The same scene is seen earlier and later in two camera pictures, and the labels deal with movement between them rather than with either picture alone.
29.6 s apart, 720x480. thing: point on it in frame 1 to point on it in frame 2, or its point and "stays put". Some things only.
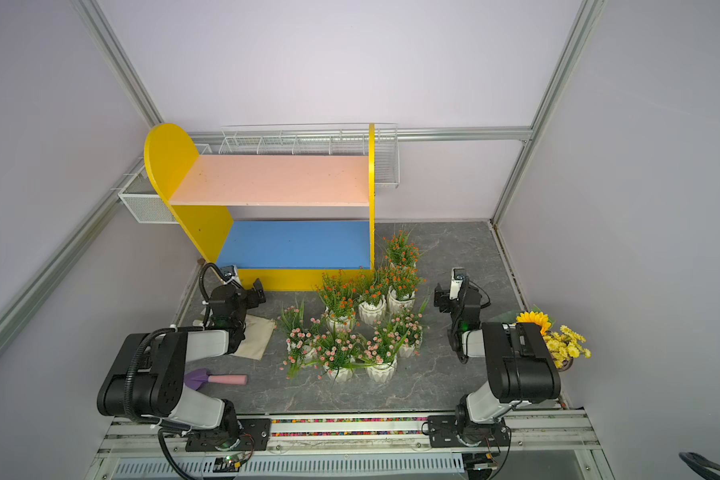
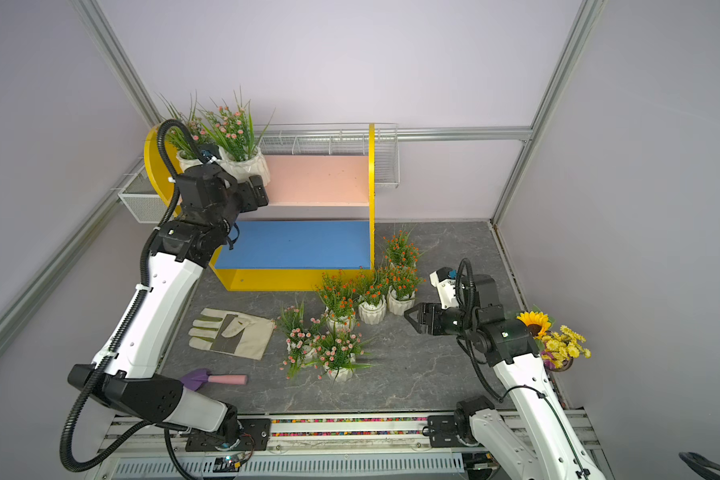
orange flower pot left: (339, 295) stays put
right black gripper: (442, 299) to (434, 311)
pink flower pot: (302, 338) stays put
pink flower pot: (381, 354) to (234, 130)
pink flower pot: (407, 328) to (175, 138)
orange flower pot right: (403, 284) stays put
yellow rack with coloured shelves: (284, 255) stays put
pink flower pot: (338, 351) stays put
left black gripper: (249, 294) to (246, 191)
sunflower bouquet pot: (564, 344) stays put
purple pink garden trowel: (198, 378) stays put
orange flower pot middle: (373, 304) stays put
